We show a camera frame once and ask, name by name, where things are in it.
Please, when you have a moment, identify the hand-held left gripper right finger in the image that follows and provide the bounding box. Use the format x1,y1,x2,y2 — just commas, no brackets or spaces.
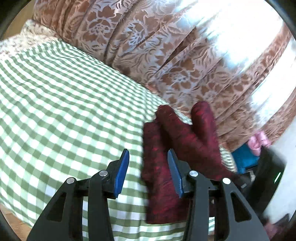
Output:
167,149,271,241

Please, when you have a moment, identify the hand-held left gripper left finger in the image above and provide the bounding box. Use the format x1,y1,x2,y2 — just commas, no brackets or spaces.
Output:
26,149,130,241

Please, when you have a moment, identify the red patterned small garment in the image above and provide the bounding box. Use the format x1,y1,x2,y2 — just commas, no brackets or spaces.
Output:
141,101,241,225

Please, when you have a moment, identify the blue cloth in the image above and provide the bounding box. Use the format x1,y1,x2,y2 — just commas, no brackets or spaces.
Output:
231,146,260,175

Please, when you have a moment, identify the pink cloth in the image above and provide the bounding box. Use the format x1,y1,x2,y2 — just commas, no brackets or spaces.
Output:
248,131,271,156

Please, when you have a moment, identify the green checkered bed sheet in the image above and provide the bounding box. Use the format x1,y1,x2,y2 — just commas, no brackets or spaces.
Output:
0,38,236,241

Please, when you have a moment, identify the beige floral curtain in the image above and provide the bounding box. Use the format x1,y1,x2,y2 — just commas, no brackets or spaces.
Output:
32,0,296,151

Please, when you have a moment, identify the cream floral cloth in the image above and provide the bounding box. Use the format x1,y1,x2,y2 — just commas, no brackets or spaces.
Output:
0,20,63,61

